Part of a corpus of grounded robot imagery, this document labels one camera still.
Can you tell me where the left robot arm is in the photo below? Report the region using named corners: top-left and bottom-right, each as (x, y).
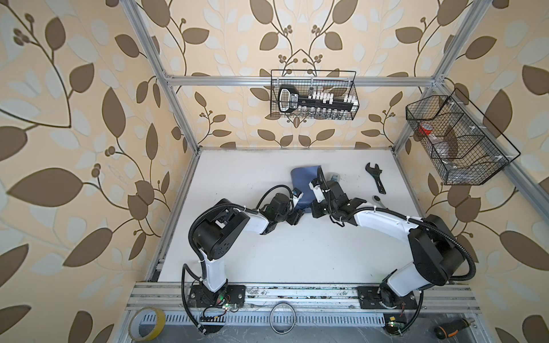
top-left (188, 184), bottom-right (303, 307)

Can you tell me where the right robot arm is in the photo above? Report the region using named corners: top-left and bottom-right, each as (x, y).
top-left (309, 177), bottom-right (476, 309)

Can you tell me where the black adjustable wrench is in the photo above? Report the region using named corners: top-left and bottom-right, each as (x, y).
top-left (365, 163), bottom-right (386, 194)

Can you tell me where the red capped plastic item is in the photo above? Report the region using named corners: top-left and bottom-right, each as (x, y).
top-left (417, 122), bottom-right (434, 137)

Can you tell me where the orange black screwdriver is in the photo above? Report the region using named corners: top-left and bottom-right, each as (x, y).
top-left (433, 318), bottom-right (475, 340)

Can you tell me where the yellow tape roll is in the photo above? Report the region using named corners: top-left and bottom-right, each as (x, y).
top-left (128, 307), bottom-right (167, 342)

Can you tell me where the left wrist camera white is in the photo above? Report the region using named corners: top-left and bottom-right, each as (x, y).
top-left (291, 188), bottom-right (303, 207)

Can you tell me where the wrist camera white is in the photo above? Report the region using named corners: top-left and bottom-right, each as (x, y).
top-left (291, 188), bottom-right (303, 207)
top-left (309, 179), bottom-right (325, 203)

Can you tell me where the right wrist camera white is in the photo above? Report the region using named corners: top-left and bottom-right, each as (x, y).
top-left (309, 179), bottom-right (325, 203)

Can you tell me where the red handled ratchet wrench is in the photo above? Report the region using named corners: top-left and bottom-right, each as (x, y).
top-left (373, 195), bottom-right (386, 208)

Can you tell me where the grey ring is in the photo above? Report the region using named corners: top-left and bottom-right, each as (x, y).
top-left (269, 302), bottom-right (297, 335)

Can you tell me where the black socket set rail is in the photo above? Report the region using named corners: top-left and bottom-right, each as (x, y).
top-left (274, 85), bottom-right (360, 114)

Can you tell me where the back wire basket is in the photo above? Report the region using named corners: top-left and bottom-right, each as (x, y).
top-left (270, 69), bottom-right (360, 121)

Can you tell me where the wire basket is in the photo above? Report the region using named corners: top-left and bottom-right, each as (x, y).
top-left (270, 69), bottom-right (360, 121)
top-left (405, 89), bottom-right (520, 186)

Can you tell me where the right wire basket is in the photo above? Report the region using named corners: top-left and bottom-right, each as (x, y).
top-left (405, 89), bottom-right (520, 186)

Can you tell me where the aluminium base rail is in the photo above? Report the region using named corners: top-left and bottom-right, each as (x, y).
top-left (122, 282), bottom-right (483, 328)

